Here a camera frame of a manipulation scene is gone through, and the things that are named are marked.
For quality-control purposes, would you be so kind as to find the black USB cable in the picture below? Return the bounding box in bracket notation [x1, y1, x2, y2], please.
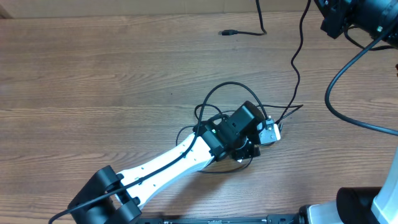
[218, 0, 312, 125]

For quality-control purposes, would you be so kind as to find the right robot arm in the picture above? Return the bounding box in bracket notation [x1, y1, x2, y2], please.
[292, 0, 397, 223]

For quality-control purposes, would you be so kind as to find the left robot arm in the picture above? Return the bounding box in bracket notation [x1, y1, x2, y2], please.
[68, 101, 265, 224]

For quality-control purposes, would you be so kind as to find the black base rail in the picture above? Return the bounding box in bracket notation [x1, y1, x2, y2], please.
[137, 214, 295, 224]

